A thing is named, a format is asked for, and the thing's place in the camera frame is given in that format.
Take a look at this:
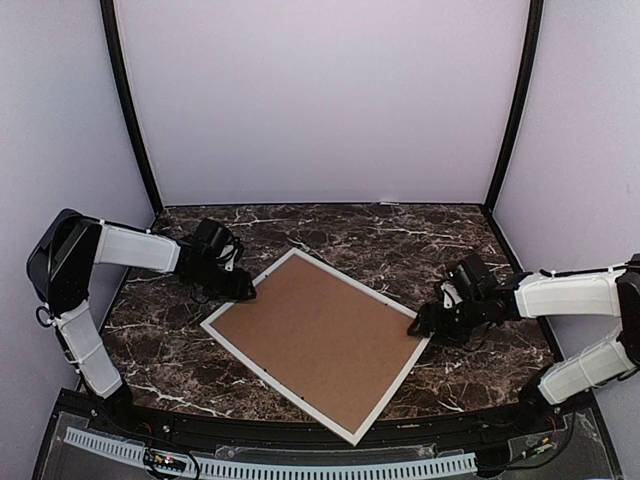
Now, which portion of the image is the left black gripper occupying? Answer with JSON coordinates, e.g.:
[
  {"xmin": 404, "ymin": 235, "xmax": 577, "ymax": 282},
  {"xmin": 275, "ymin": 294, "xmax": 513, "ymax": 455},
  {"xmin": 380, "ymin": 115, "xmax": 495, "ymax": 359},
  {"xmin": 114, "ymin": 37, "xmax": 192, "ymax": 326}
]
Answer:
[{"xmin": 189, "ymin": 260, "xmax": 257, "ymax": 301}]

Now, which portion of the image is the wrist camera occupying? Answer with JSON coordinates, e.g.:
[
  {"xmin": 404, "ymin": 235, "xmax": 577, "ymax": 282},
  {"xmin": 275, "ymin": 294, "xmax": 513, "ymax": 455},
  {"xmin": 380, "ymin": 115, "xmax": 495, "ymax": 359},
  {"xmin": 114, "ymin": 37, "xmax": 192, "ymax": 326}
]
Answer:
[
  {"xmin": 435, "ymin": 253, "xmax": 498, "ymax": 309},
  {"xmin": 190, "ymin": 218, "xmax": 244, "ymax": 272}
]

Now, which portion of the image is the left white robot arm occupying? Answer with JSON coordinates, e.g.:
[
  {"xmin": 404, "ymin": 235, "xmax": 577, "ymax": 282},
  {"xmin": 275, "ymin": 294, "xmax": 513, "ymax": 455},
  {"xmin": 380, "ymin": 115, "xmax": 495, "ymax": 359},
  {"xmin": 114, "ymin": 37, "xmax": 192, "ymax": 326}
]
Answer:
[{"xmin": 26, "ymin": 209, "xmax": 257, "ymax": 399}]

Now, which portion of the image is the white picture frame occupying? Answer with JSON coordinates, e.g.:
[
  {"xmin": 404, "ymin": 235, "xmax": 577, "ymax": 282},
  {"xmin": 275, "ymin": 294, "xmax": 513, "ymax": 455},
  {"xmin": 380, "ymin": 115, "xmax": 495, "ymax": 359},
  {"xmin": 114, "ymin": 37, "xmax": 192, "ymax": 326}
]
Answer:
[{"xmin": 199, "ymin": 248, "xmax": 432, "ymax": 448}]

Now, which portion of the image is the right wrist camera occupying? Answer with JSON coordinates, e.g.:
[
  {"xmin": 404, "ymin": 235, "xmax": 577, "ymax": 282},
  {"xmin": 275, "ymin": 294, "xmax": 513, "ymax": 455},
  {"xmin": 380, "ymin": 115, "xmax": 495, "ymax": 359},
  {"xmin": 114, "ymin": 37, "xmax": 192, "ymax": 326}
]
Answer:
[{"xmin": 435, "ymin": 253, "xmax": 498, "ymax": 309}]

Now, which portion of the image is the left black corner post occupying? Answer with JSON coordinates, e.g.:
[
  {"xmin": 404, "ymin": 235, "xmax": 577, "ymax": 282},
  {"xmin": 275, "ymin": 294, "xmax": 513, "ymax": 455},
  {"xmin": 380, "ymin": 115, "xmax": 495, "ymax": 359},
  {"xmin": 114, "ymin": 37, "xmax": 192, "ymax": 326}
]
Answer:
[{"xmin": 99, "ymin": 0, "xmax": 164, "ymax": 215}]

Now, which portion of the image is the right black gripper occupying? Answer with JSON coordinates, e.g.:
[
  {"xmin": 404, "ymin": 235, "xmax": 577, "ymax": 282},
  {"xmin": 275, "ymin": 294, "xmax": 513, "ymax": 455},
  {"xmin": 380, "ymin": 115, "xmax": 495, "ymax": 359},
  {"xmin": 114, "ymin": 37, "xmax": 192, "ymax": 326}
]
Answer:
[{"xmin": 407, "ymin": 294, "xmax": 486, "ymax": 348}]

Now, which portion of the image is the brown cardboard backing board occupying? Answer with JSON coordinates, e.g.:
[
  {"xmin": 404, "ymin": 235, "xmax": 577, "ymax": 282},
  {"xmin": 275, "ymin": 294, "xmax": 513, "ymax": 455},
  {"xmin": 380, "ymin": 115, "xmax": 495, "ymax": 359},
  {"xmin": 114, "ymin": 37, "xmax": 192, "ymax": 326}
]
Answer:
[{"xmin": 209, "ymin": 254, "xmax": 422, "ymax": 437}]

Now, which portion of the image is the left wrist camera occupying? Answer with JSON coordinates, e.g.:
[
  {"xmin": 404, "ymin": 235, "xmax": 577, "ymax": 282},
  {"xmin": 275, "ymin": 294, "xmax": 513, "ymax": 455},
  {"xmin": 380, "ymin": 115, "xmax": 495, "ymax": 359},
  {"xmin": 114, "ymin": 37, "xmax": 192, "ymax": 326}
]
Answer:
[{"xmin": 190, "ymin": 218, "xmax": 244, "ymax": 272}]

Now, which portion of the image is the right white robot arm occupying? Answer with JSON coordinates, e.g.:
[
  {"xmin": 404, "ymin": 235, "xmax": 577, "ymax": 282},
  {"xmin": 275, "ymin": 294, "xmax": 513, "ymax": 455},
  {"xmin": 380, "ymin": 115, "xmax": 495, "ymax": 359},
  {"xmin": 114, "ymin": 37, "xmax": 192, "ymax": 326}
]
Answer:
[{"xmin": 407, "ymin": 254, "xmax": 639, "ymax": 434}]

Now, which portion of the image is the small circuit board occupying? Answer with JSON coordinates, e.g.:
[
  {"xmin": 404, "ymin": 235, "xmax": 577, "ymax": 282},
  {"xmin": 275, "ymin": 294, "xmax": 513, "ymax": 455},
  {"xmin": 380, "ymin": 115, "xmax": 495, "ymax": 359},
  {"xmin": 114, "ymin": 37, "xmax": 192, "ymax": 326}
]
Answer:
[{"xmin": 143, "ymin": 449, "xmax": 187, "ymax": 474}]

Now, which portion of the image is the black corner post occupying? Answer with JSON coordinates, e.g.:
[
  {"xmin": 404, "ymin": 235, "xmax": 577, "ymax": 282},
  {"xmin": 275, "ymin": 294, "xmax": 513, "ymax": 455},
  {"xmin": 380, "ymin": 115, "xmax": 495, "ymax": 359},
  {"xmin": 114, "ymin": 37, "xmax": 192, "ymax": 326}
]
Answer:
[
  {"xmin": 99, "ymin": 0, "xmax": 164, "ymax": 215},
  {"xmin": 484, "ymin": 0, "xmax": 544, "ymax": 213}
]

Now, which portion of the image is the white slotted cable duct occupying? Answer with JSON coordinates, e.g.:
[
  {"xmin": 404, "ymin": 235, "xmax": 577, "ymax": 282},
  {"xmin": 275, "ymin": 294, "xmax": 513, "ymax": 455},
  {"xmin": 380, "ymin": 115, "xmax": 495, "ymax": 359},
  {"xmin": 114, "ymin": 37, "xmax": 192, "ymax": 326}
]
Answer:
[{"xmin": 63, "ymin": 427, "xmax": 477, "ymax": 479}]

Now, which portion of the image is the black front rail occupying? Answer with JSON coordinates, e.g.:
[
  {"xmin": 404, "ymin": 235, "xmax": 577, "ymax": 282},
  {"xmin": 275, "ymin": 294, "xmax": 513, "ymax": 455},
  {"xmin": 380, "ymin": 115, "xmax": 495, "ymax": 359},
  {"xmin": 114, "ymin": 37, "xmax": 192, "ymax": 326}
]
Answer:
[{"xmin": 54, "ymin": 372, "xmax": 591, "ymax": 454}]

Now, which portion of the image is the right black corner post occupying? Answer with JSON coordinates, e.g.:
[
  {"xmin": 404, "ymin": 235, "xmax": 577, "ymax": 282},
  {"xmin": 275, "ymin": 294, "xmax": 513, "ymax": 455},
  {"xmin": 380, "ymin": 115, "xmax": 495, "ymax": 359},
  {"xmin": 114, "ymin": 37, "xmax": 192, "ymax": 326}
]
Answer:
[{"xmin": 484, "ymin": 0, "xmax": 544, "ymax": 213}]

